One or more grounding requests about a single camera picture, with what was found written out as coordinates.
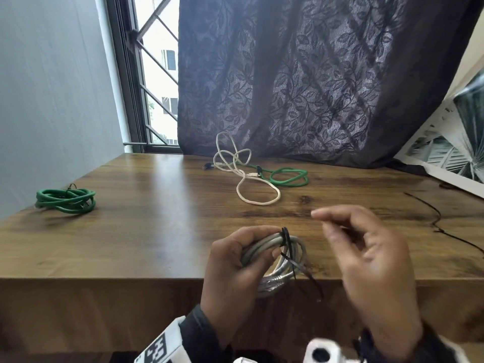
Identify window with metal grille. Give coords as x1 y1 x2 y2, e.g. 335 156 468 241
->
105 0 181 154

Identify person's left forearm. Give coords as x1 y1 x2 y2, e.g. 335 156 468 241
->
178 304 237 363

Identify grey cable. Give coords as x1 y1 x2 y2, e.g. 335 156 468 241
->
240 233 308 298

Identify green coiled cable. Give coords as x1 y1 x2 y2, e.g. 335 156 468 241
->
35 188 97 215

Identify dark leaf-patterned curtain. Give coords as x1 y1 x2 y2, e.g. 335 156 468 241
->
176 0 484 170

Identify white wrist camera with marker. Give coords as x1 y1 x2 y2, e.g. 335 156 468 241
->
134 316 187 363

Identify black and white picture board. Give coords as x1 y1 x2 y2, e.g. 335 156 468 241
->
393 69 484 199

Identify green looped cable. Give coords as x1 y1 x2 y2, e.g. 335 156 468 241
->
248 166 309 188

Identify white cable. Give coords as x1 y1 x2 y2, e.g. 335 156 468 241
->
213 131 281 205

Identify long black cable tie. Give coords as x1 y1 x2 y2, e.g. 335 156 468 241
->
403 191 484 258

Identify person's left hand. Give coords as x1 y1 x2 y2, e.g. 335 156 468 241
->
200 225 283 338

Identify person's right forearm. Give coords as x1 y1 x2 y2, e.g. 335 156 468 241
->
355 324 471 363

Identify person's right hand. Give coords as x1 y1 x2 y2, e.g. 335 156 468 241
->
310 204 424 360

